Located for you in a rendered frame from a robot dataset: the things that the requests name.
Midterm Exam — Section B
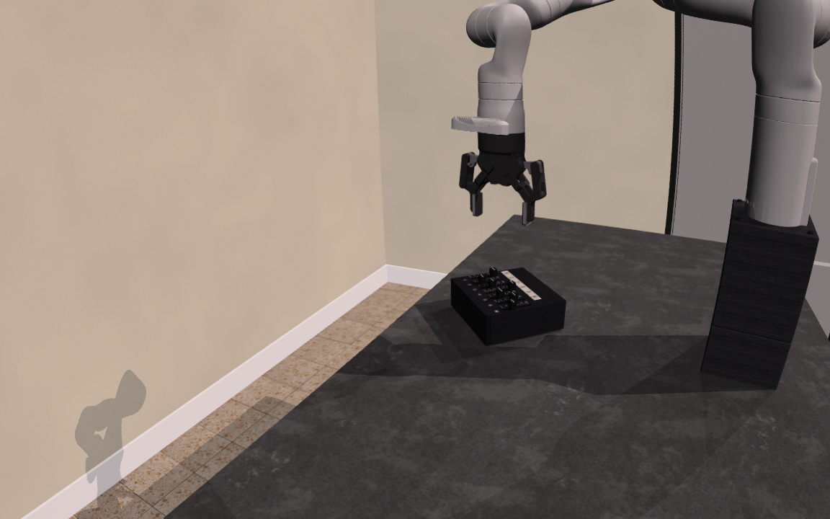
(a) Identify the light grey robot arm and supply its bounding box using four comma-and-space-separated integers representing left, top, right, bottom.
452, 0, 830, 227

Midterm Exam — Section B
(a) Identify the black lighting desk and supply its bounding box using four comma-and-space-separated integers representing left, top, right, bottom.
451, 267, 566, 346

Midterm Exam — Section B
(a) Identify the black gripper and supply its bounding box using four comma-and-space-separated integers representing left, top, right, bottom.
459, 132, 547, 226

